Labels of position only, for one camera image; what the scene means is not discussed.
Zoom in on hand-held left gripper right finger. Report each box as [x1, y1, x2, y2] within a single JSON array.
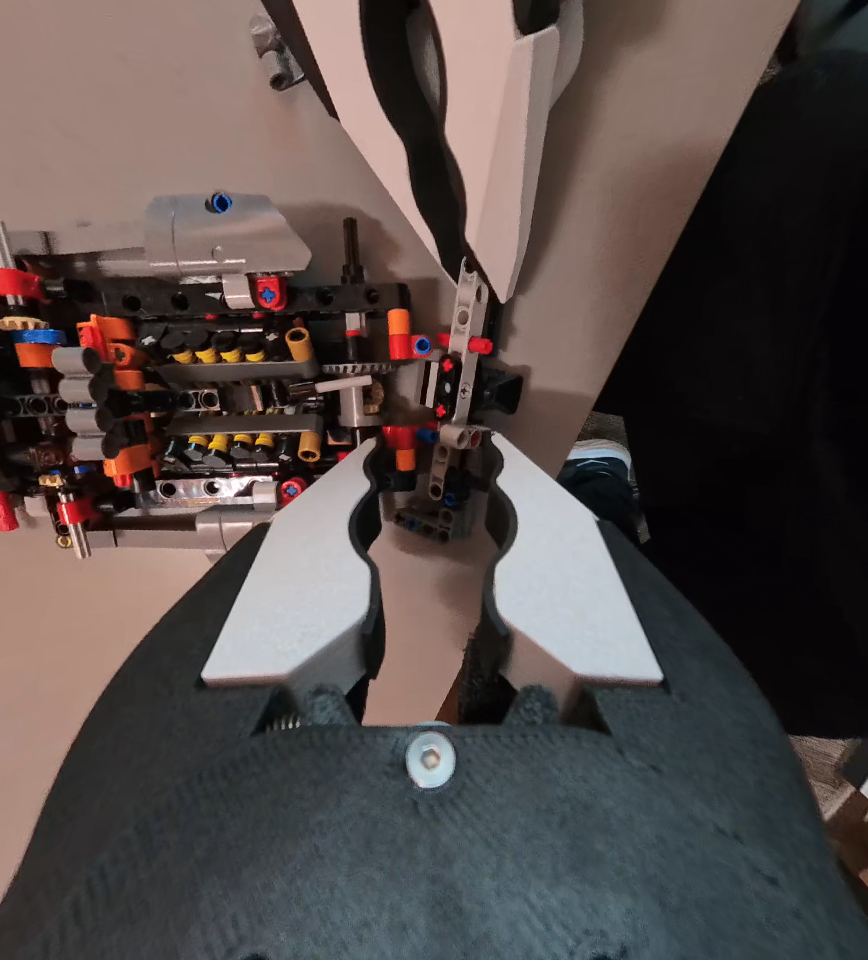
[[482, 435, 664, 715]]

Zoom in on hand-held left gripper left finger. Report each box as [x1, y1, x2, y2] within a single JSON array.
[[201, 438, 388, 723]]

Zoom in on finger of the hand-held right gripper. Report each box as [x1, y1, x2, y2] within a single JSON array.
[[430, 0, 586, 305], [291, 0, 472, 285]]

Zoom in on light grey lego beam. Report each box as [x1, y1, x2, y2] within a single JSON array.
[[445, 258, 495, 451]]

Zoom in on multicoloured lego vehicle model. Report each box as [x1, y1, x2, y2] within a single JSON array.
[[0, 191, 525, 562]]

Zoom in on small grey lego piece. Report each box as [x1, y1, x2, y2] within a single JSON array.
[[248, 13, 309, 93]]

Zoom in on person's black and white shoe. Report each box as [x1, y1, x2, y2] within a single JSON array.
[[557, 438, 642, 545]]

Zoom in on person's black trouser leg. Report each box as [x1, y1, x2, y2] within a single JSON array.
[[591, 45, 868, 740]]

